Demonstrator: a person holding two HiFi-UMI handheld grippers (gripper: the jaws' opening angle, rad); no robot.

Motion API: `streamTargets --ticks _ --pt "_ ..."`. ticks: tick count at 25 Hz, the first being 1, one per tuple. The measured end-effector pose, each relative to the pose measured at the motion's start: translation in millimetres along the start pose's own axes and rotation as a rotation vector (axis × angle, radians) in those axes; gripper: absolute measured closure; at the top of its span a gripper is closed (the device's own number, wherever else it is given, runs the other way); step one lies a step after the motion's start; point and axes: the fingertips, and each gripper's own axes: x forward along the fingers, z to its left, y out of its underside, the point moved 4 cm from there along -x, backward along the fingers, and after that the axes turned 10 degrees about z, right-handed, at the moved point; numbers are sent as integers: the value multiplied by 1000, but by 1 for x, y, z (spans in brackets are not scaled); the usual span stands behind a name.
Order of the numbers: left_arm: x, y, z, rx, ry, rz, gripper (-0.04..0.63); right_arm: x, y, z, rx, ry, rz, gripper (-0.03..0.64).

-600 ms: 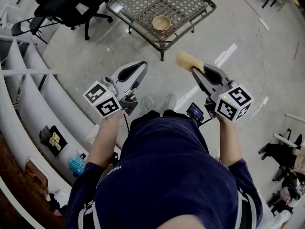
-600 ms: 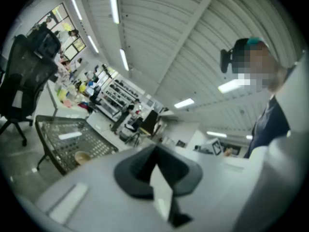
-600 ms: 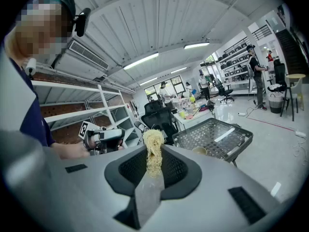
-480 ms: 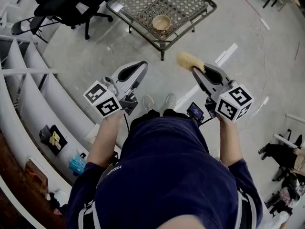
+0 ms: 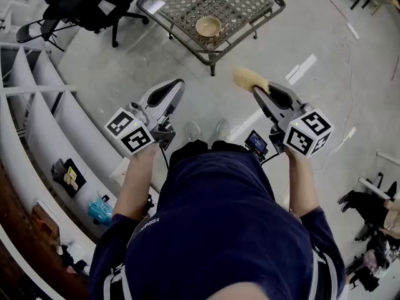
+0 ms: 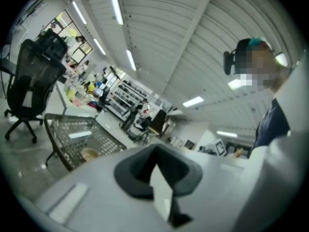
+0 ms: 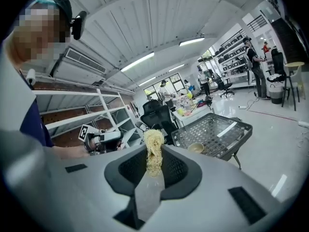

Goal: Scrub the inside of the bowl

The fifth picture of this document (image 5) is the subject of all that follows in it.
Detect black office chair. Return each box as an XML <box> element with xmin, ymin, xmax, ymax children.
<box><xmin>37</xmin><ymin>0</ymin><xmax>150</xmax><ymax>48</ymax></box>

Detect person's navy shirt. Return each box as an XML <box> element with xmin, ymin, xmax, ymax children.
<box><xmin>89</xmin><ymin>150</ymin><xmax>346</xmax><ymax>300</ymax></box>

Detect tan ceramic bowl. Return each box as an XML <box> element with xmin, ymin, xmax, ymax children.
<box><xmin>195</xmin><ymin>16</ymin><xmax>223</xmax><ymax>38</ymax></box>

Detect yellow sponge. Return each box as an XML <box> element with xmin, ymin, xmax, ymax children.
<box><xmin>232</xmin><ymin>66</ymin><xmax>270</xmax><ymax>94</ymax></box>

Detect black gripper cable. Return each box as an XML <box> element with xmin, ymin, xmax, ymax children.
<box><xmin>159</xmin><ymin>145</ymin><xmax>170</xmax><ymax>170</ymax></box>
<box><xmin>261</xmin><ymin>150</ymin><xmax>281</xmax><ymax>166</ymax></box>

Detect person's black trousers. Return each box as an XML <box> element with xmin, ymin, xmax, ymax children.
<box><xmin>168</xmin><ymin>139</ymin><xmax>251</xmax><ymax>168</ymax></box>

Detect person's white left shoe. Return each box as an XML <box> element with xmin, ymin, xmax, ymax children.
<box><xmin>185</xmin><ymin>121</ymin><xmax>201</xmax><ymax>143</ymax></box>

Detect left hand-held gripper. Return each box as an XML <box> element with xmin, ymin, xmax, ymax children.
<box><xmin>104</xmin><ymin>79</ymin><xmax>186</xmax><ymax>159</ymax></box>

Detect grey harness strap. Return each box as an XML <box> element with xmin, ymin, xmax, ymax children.
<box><xmin>102</xmin><ymin>262</ymin><xmax>135</xmax><ymax>300</ymax></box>
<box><xmin>309</xmin><ymin>247</ymin><xmax>340</xmax><ymax>300</ymax></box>

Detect black folding chair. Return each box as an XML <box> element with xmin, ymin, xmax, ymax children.
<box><xmin>16</xmin><ymin>19</ymin><xmax>78</xmax><ymax>53</ymax></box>

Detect brown cardboard box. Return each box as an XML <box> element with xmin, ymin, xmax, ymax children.
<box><xmin>31</xmin><ymin>200</ymin><xmax>62</xmax><ymax>246</ymax></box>

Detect white shelf unit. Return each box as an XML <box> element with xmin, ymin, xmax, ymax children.
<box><xmin>0</xmin><ymin>41</ymin><xmax>159</xmax><ymax>300</ymax></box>

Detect black box with yellow items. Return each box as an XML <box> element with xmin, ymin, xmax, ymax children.
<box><xmin>51</xmin><ymin>157</ymin><xmax>88</xmax><ymax>199</ymax></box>

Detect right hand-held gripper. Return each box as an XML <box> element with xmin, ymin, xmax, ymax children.
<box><xmin>252</xmin><ymin>81</ymin><xmax>334</xmax><ymax>159</ymax></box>

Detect white floor cable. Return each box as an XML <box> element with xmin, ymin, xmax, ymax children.
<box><xmin>312</xmin><ymin>32</ymin><xmax>358</xmax><ymax>173</ymax></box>

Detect small black display screen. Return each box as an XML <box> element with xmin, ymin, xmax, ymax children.
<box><xmin>244</xmin><ymin>129</ymin><xmax>269</xmax><ymax>163</ymax></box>

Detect person's white right shoe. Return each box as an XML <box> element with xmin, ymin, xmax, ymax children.
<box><xmin>216</xmin><ymin>119</ymin><xmax>231</xmax><ymax>142</ymax></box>

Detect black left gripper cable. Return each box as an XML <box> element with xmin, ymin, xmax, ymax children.
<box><xmin>159</xmin><ymin>145</ymin><xmax>170</xmax><ymax>170</ymax></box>

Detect teal plastic bag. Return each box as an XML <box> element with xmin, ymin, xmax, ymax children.
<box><xmin>87</xmin><ymin>195</ymin><xmax>114</xmax><ymax>226</ymax></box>

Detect person's right forearm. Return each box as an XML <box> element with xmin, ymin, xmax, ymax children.
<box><xmin>283</xmin><ymin>147</ymin><xmax>319</xmax><ymax>218</ymax></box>

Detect person's white shoe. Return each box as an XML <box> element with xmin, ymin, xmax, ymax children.
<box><xmin>216</xmin><ymin>119</ymin><xmax>231</xmax><ymax>142</ymax></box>
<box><xmin>185</xmin><ymin>121</ymin><xmax>201</xmax><ymax>143</ymax></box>

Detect white tube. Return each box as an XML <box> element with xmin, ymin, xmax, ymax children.
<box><xmin>376</xmin><ymin>151</ymin><xmax>400</xmax><ymax>167</ymax></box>

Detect white power strip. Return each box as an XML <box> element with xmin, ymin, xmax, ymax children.
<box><xmin>346</xmin><ymin>22</ymin><xmax>360</xmax><ymax>41</ymax></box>

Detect person's left forearm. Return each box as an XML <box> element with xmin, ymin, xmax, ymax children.
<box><xmin>112</xmin><ymin>142</ymin><xmax>160</xmax><ymax>221</ymax></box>

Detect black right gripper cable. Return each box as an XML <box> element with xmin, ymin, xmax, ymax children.
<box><xmin>261</xmin><ymin>150</ymin><xmax>281</xmax><ymax>166</ymax></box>

